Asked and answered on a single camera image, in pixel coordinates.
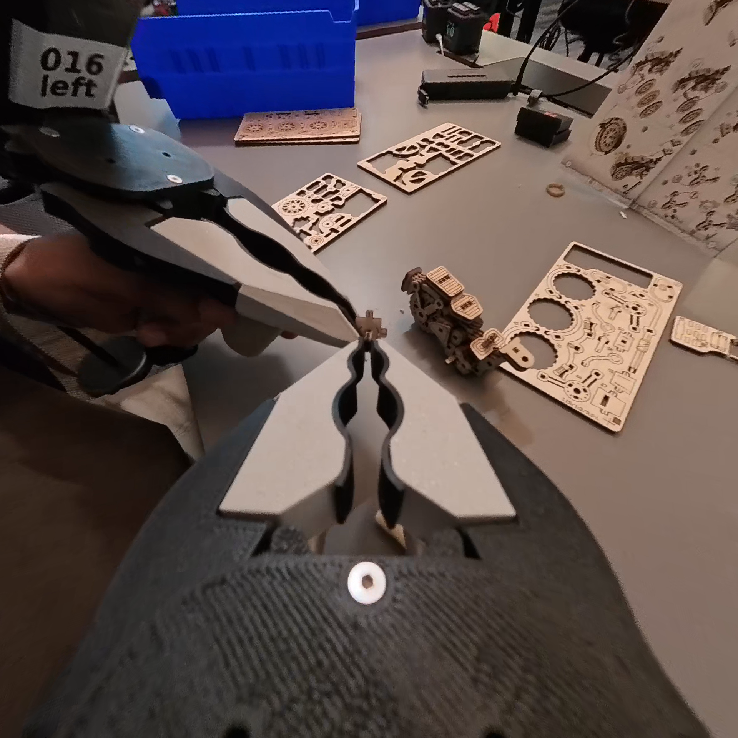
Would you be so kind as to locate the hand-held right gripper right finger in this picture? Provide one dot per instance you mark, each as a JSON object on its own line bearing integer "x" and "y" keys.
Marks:
{"x": 449, "y": 461}

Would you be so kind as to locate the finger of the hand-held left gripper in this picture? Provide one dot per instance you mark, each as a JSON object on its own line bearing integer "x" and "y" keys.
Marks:
{"x": 230, "y": 253}
{"x": 277, "y": 242}

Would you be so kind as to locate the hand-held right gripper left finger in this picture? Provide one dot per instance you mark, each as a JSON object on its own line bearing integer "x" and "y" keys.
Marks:
{"x": 288, "y": 461}

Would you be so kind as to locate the small wooden puzzle piece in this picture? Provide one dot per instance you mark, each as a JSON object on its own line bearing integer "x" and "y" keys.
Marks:
{"x": 371, "y": 326}

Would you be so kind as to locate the grey desk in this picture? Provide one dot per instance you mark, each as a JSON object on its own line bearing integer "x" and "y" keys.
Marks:
{"x": 461, "y": 230}

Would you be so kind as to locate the person's left hand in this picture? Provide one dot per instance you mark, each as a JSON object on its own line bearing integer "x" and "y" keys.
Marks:
{"x": 115, "y": 300}

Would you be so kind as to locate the wooden puzzle sheet with gears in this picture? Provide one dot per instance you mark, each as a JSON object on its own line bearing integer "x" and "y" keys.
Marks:
{"x": 294, "y": 207}

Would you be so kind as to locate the stack of dark puzzle sheets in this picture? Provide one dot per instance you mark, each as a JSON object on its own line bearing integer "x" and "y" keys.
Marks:
{"x": 300, "y": 125}

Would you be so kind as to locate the wooden puzzle sheet many cutouts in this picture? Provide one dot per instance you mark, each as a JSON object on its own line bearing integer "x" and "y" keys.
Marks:
{"x": 375, "y": 164}

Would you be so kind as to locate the wooden motorcycle model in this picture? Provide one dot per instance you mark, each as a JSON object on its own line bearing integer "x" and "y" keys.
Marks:
{"x": 449, "y": 317}

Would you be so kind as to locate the blue plastic bin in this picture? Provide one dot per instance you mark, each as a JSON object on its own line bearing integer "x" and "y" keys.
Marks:
{"x": 248, "y": 63}
{"x": 380, "y": 11}

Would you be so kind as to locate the wooden puzzle sheet round holes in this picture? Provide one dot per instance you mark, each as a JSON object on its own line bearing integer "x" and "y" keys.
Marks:
{"x": 605, "y": 323}

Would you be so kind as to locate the person's brown trousers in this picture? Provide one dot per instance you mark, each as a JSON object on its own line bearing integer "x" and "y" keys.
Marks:
{"x": 69, "y": 519}

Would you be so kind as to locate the black power adapter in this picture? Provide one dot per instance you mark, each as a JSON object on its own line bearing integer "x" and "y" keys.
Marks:
{"x": 461, "y": 83}

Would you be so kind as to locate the small wooden puzzle sheet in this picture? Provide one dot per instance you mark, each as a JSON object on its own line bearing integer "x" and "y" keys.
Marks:
{"x": 700, "y": 337}

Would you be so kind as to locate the black charger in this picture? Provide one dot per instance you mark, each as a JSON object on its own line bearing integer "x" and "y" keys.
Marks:
{"x": 455, "y": 26}

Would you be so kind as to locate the black box red label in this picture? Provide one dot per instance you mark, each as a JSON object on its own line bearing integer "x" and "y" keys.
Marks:
{"x": 542, "y": 127}

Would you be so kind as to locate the dark flat laptop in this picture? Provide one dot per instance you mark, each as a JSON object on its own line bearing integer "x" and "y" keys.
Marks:
{"x": 571, "y": 83}

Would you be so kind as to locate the large printed instruction sheet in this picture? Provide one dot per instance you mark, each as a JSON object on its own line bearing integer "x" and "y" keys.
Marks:
{"x": 680, "y": 86}

